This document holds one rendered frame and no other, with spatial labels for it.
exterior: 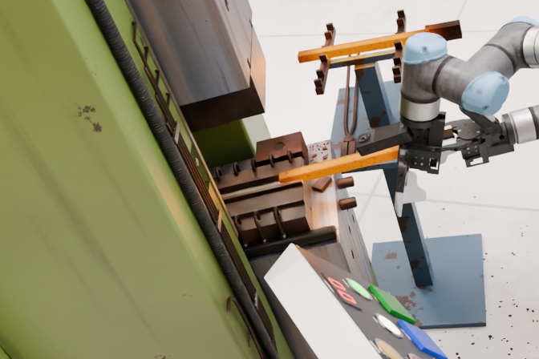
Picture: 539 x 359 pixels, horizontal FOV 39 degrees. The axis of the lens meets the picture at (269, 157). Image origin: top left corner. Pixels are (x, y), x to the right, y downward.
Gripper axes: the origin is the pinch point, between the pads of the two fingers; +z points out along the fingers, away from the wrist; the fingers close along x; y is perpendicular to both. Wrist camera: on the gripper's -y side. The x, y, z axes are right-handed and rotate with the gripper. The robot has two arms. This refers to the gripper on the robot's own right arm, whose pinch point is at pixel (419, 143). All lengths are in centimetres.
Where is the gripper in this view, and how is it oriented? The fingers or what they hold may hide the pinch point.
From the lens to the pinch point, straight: 175.1
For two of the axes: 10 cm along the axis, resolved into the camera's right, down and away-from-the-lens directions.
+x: 0.0, -6.2, 7.8
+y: 3.1, 7.5, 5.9
